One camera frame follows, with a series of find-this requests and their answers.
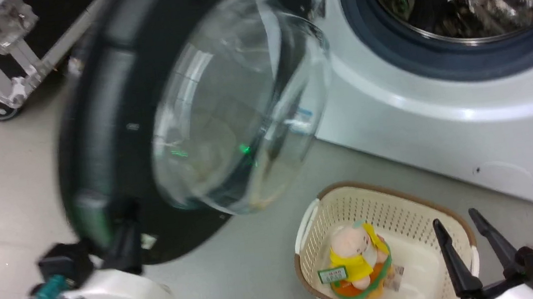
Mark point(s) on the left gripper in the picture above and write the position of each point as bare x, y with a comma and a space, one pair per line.
112, 292

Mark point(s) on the black round glass washer door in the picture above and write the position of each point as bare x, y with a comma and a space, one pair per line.
106, 112

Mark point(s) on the white front-load washing machine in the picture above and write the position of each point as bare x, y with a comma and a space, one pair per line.
443, 119

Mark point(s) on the cream plastic laundry basket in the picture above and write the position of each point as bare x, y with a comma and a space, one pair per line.
404, 214

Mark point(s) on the plush doll in yellow clothes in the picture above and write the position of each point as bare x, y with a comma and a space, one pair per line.
357, 259

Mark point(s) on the green and white paper tag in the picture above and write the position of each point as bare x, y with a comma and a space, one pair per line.
332, 275

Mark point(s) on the black aluminium-edged flight case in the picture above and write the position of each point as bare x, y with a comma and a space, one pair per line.
56, 18

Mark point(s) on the clear plastic bracket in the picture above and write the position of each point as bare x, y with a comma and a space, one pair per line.
3, 21

